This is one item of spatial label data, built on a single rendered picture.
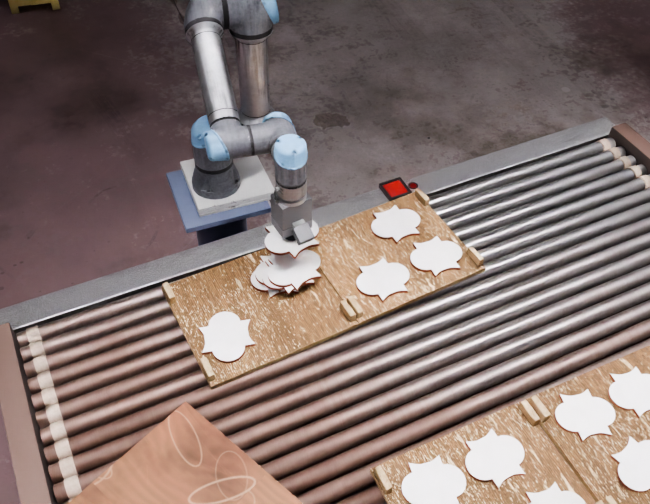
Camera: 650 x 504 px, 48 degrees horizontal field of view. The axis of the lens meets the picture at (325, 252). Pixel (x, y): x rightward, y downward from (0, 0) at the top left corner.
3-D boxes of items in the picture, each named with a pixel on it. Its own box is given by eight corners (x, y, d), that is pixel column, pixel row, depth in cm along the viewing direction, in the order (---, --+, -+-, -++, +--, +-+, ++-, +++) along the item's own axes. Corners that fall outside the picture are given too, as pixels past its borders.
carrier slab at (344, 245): (297, 239, 209) (297, 235, 208) (415, 194, 223) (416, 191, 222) (359, 326, 189) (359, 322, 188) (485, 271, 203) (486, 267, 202)
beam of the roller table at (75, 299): (-10, 327, 194) (-17, 313, 189) (600, 129, 258) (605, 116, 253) (-4, 351, 189) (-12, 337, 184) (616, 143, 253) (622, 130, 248)
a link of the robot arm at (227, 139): (171, -24, 180) (208, 150, 166) (215, -28, 183) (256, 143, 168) (174, 7, 191) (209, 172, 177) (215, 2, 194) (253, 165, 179)
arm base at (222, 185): (184, 177, 229) (180, 152, 222) (228, 162, 235) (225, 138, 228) (204, 205, 220) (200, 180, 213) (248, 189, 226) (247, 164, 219)
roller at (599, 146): (19, 339, 189) (14, 328, 185) (604, 144, 249) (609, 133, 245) (23, 353, 186) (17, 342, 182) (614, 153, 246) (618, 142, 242)
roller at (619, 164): (26, 369, 183) (21, 358, 179) (624, 162, 243) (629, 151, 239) (30, 384, 180) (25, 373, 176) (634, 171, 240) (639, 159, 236)
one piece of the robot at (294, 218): (290, 212, 169) (290, 259, 181) (323, 199, 172) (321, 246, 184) (266, 182, 176) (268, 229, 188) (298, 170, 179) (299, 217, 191)
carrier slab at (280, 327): (161, 290, 195) (160, 286, 194) (297, 239, 209) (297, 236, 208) (211, 390, 175) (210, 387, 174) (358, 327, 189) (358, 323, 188)
